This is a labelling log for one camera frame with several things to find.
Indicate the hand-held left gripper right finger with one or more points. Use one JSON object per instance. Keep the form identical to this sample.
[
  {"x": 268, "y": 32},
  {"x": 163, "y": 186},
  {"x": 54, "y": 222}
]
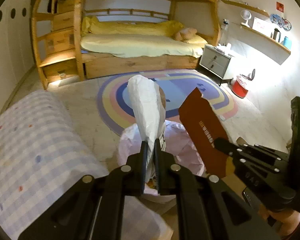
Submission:
[{"x": 158, "y": 162}]

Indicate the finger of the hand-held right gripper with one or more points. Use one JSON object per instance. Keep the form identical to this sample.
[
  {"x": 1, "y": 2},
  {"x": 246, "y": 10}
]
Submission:
[
  {"x": 262, "y": 150},
  {"x": 221, "y": 146}
]

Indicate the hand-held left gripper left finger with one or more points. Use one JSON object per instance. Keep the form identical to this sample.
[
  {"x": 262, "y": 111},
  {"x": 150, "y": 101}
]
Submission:
[{"x": 143, "y": 160}]

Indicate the white paper bag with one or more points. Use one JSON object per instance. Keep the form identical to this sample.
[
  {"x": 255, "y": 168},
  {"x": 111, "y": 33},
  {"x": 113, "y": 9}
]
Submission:
[{"x": 146, "y": 105}]

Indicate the red trash bin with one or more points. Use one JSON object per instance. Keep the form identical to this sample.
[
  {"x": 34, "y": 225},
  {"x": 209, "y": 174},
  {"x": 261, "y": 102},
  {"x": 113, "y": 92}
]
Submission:
[{"x": 240, "y": 88}]

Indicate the person's right hand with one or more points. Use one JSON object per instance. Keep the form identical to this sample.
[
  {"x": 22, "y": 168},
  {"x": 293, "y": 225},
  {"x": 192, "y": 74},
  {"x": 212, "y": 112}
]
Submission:
[{"x": 282, "y": 220}]

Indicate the rainbow rug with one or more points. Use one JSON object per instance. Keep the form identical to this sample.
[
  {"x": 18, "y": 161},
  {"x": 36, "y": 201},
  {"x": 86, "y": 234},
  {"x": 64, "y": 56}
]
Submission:
[{"x": 115, "y": 97}]

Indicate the grey nightstand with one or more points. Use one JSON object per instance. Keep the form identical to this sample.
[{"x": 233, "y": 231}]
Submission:
[{"x": 215, "y": 60}]

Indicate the wooden bunk bed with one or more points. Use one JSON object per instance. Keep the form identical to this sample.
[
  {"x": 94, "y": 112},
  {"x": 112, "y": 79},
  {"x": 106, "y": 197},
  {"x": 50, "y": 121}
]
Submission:
[{"x": 140, "y": 65}]

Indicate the checkered tablecloth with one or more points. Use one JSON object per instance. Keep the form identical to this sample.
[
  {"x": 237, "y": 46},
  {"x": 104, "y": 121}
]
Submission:
[{"x": 40, "y": 140}]

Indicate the yellow pillow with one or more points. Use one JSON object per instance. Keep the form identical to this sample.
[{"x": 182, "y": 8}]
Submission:
[{"x": 198, "y": 40}]

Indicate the blue cup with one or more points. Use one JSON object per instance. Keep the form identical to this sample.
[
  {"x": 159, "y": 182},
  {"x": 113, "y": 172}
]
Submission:
[{"x": 287, "y": 43}]

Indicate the long curved wooden shelf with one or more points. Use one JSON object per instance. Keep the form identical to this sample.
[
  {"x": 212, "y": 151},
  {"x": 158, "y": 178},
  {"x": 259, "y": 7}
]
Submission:
[{"x": 265, "y": 36}]

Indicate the pale yellow bed sheet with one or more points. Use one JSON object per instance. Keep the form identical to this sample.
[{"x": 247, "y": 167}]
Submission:
[{"x": 140, "y": 45}]

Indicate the steel thermos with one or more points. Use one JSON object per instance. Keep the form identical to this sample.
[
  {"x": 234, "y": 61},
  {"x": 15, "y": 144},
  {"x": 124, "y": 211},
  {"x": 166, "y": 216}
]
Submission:
[{"x": 277, "y": 35}]

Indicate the pink plush toy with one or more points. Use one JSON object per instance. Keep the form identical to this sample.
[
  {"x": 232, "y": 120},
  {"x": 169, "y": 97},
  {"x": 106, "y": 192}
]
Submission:
[{"x": 186, "y": 33}]

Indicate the white picture card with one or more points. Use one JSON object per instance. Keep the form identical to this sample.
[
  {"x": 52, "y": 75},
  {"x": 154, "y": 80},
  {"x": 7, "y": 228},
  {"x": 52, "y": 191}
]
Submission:
[{"x": 261, "y": 25}]

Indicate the blue decorative plate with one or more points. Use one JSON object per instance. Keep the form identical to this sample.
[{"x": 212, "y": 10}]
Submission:
[{"x": 277, "y": 20}]

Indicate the white desk fan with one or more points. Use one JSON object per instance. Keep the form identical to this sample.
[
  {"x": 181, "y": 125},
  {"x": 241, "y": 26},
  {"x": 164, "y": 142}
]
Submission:
[{"x": 245, "y": 16}]

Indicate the yellow duvet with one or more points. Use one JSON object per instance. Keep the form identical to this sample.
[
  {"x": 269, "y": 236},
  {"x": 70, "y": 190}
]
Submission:
[{"x": 130, "y": 27}]

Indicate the wooden stair drawers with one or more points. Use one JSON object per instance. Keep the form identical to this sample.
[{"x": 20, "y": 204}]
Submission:
[{"x": 60, "y": 42}]

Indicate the white dotted wardrobe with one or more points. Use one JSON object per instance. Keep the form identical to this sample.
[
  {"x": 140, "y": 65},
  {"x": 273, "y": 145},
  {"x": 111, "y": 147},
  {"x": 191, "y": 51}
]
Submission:
[{"x": 7, "y": 50}]

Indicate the short wooden wall shelf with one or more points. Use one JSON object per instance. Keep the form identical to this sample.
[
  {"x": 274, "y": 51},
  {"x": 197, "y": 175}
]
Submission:
[{"x": 245, "y": 6}]

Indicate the red wall sign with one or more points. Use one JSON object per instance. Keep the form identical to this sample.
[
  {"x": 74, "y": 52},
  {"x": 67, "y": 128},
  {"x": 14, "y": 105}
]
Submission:
[{"x": 280, "y": 7}]

